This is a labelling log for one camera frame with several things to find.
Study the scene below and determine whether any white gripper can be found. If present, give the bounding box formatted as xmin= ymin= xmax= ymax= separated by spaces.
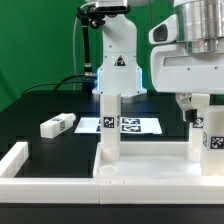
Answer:
xmin=150 ymin=43 xmax=224 ymax=122

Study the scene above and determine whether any white square desk top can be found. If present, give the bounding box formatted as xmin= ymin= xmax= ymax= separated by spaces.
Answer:
xmin=93 ymin=141 xmax=201 ymax=177

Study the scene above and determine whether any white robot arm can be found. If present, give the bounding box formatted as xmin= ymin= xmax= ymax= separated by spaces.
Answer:
xmin=86 ymin=0 xmax=224 ymax=122

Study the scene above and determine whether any fiducial marker sheet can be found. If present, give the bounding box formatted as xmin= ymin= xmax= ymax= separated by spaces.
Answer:
xmin=75 ymin=117 xmax=162 ymax=134

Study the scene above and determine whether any white U-shaped obstacle fence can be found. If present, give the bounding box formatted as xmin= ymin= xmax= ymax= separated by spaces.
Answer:
xmin=0 ymin=142 xmax=224 ymax=204

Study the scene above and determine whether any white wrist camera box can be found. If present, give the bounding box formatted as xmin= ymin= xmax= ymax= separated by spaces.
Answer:
xmin=149 ymin=14 xmax=178 ymax=44

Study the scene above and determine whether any black cable on table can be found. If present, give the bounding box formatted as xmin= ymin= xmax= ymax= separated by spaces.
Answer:
xmin=21 ymin=73 xmax=88 ymax=98

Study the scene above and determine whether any black camera stand pole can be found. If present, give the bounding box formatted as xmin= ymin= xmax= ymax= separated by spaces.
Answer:
xmin=76 ymin=5 xmax=105 ymax=93

